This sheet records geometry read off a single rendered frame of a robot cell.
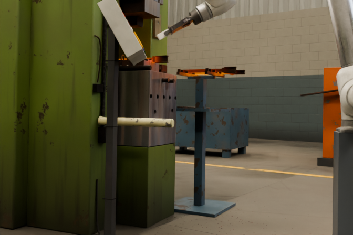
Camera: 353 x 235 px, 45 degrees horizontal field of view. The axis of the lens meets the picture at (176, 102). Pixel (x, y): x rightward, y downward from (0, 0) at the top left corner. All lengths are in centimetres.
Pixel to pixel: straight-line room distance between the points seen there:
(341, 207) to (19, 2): 198
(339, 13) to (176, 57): 989
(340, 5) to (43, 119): 165
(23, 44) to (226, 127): 404
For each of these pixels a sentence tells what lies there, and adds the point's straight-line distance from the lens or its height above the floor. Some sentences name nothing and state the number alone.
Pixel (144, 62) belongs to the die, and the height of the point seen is 97.
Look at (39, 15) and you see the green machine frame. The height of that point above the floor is 121.
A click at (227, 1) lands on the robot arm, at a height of 124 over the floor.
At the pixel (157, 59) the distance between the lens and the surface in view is 264.
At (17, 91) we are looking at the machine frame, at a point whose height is 78.
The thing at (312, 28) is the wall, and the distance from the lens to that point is 1017.
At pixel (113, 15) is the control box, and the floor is 110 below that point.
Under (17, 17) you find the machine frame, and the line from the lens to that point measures 260.
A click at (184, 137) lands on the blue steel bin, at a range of 642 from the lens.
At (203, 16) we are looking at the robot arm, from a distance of 219.
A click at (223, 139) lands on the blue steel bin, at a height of 26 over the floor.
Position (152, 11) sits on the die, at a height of 129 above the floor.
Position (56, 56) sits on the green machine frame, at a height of 97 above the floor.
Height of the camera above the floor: 70
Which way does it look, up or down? 1 degrees up
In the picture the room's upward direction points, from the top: 1 degrees clockwise
